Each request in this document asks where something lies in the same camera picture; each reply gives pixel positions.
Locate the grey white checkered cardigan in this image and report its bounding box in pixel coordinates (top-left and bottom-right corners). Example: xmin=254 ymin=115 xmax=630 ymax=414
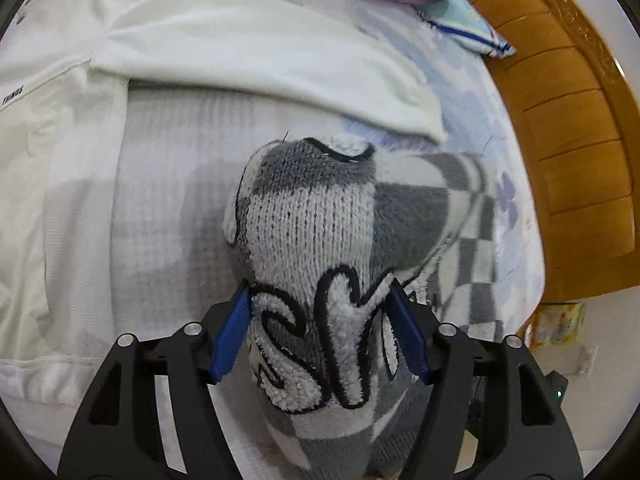
xmin=224 ymin=136 xmax=502 ymax=479

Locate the black charger with green light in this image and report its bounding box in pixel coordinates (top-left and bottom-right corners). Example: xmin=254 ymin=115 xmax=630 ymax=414
xmin=546 ymin=370 xmax=568 ymax=404

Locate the yellow packet on floor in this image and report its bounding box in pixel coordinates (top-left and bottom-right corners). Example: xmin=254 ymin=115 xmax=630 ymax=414
xmin=525 ymin=302 xmax=586 ymax=349

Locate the white floral bed sheet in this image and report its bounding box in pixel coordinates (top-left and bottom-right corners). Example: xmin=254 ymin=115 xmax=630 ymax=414
xmin=0 ymin=0 xmax=549 ymax=480

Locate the white button-up jacket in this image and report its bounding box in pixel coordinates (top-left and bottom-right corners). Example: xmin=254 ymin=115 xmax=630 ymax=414
xmin=0 ymin=0 xmax=449 ymax=406

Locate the wooden headboard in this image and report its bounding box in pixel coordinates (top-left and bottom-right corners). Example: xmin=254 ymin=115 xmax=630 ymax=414
xmin=471 ymin=0 xmax=639 ymax=302

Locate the light blue striped pillow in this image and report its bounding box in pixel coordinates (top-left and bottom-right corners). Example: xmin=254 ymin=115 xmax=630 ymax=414
xmin=414 ymin=0 xmax=516 ymax=58

